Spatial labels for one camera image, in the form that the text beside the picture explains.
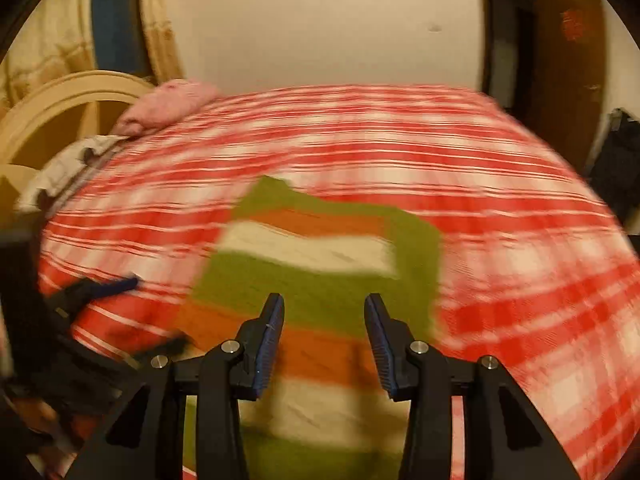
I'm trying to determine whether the dark window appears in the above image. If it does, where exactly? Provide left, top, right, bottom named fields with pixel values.
left=90, top=0, right=152, bottom=78

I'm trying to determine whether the green knit sweater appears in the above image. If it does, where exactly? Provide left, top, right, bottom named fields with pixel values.
left=177, top=177, right=439, bottom=479

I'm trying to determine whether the black folded stroller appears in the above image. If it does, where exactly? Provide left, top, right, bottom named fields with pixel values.
left=588, top=108, right=640, bottom=224

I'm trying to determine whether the beige curtain left panel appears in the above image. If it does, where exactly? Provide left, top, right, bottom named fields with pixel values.
left=1, top=0, right=96, bottom=115

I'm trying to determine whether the beige curtain right panel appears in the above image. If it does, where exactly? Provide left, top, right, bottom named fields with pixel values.
left=139, top=0, right=183, bottom=84

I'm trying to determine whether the pink floral pillow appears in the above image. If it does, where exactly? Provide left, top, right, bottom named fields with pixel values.
left=111, top=79, right=220, bottom=138

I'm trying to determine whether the red paper door decoration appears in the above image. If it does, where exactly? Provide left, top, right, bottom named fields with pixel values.
left=561, top=9, right=587, bottom=42

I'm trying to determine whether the white brown patterned pillow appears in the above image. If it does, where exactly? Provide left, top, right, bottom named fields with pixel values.
left=14, top=136, right=125, bottom=211

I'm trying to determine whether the cream wooden headboard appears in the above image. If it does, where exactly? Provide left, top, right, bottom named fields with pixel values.
left=1, top=70, right=153, bottom=192

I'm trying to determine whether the brown wooden door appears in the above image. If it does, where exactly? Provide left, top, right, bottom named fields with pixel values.
left=522, top=0, right=606, bottom=172

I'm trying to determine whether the red white plaid bed sheet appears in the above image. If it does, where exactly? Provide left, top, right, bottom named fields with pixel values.
left=39, top=86, right=639, bottom=479

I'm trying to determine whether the beige curtain panel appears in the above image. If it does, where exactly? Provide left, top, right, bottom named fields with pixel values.
left=139, top=0, right=183, bottom=84
left=1, top=0, right=96, bottom=115

